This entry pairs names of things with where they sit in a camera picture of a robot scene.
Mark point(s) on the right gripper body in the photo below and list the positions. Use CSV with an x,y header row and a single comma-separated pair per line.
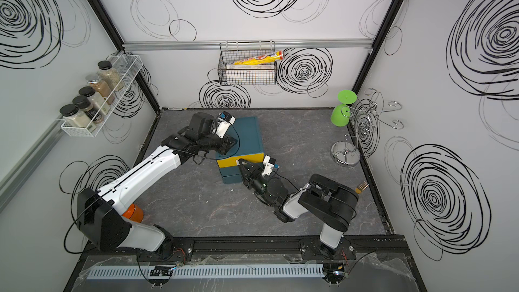
x,y
259,181

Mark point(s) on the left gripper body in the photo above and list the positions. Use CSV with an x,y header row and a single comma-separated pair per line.
x,y
214,142

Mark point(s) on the yellow top drawer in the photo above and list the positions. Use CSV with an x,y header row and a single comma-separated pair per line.
x,y
226,161

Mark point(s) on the teal drawer cabinet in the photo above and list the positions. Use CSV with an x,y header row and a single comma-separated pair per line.
x,y
247,132

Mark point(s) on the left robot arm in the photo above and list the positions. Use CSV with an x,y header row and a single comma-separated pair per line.
x,y
100,212

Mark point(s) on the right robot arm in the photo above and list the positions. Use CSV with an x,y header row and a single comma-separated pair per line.
x,y
334,204

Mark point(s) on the teal middle drawer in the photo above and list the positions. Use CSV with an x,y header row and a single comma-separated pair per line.
x,y
230,171

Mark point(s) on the white box in basket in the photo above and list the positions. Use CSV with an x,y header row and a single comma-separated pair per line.
x,y
250,75

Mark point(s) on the orange mug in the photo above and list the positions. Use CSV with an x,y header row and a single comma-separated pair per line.
x,y
134,213

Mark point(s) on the green plastic wine glass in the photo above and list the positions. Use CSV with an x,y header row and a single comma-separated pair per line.
x,y
341,114

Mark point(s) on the yellow snack tube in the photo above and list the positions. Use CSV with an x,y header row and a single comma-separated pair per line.
x,y
261,59

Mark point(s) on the white clear spice shelf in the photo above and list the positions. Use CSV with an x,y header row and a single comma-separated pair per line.
x,y
116,126

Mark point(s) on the spice jar light contents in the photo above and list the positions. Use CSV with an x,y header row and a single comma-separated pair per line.
x,y
110,75

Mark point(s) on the spice jar brown contents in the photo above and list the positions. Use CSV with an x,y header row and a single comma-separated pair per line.
x,y
94,80

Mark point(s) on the chrome glass holder stand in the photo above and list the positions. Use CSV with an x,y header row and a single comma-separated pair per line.
x,y
364,129

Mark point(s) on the spice jar beige contents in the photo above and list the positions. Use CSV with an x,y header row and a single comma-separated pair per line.
x,y
96,99

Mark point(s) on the spice jar dark contents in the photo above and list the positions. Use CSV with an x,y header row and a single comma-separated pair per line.
x,y
83,103

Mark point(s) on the spice jar white contents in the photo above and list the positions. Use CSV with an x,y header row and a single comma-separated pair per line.
x,y
74,116

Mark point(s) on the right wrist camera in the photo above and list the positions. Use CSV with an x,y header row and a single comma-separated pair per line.
x,y
270,166

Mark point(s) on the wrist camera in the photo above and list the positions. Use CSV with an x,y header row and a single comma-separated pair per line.
x,y
270,166
224,121

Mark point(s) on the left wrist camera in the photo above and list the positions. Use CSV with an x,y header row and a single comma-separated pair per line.
x,y
224,121

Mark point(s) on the black wire wall basket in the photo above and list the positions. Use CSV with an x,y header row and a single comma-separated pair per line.
x,y
230,52

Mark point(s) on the white slotted cable duct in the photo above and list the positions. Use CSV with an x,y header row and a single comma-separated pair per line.
x,y
154,273

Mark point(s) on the aluminium wall rail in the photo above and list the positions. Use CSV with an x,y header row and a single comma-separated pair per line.
x,y
214,45

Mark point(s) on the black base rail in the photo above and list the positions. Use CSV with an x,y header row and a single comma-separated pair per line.
x,y
307,248

